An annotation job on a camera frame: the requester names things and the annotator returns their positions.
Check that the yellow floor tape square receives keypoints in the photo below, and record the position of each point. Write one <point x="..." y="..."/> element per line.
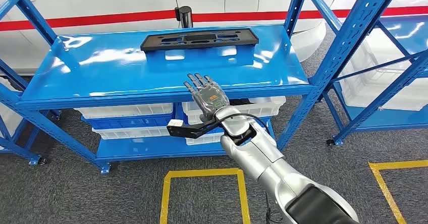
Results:
<point x="200" y="172"/>

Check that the black plastic car part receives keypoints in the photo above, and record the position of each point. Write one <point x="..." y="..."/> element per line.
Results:
<point x="150" y="45"/>

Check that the black part in crate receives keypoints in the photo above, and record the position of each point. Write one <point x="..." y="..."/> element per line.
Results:
<point x="240" y="102"/>

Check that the white plastic crate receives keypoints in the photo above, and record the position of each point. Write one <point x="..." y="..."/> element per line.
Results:
<point x="200" y="140"/>
<point x="8" y="119"/>
<point x="127" y="133"/>
<point x="367" y="88"/>
<point x="117" y="110"/>
<point x="260" y="109"/>

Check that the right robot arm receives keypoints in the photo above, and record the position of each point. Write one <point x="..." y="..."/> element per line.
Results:
<point x="267" y="162"/>

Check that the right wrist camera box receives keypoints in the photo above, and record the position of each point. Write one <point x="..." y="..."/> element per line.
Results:
<point x="175" y="123"/>

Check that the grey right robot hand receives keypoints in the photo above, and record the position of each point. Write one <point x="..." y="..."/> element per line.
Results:
<point x="210" y="97"/>

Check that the black stanchion post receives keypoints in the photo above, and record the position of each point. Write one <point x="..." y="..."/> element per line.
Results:
<point x="185" y="17"/>

